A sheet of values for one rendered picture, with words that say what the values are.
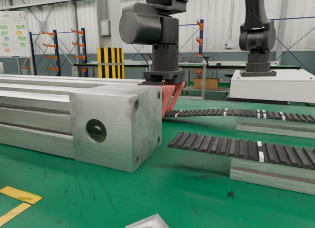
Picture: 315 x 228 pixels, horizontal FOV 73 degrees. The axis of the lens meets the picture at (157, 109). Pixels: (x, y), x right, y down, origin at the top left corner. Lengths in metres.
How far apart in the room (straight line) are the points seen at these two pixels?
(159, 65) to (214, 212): 0.31
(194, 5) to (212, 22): 0.88
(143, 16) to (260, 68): 0.56
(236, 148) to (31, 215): 0.22
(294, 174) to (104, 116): 0.22
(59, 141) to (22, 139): 0.08
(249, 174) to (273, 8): 7.92
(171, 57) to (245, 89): 0.42
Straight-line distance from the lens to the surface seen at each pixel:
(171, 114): 0.46
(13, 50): 6.10
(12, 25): 6.11
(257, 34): 0.85
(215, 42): 8.03
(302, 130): 0.46
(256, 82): 0.81
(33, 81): 0.65
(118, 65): 3.71
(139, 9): 0.42
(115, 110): 0.26
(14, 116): 0.38
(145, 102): 0.28
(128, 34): 0.41
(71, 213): 0.23
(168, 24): 0.45
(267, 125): 0.45
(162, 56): 0.45
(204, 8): 8.26
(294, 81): 0.82
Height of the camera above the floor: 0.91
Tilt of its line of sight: 13 degrees down
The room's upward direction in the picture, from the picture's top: straight up
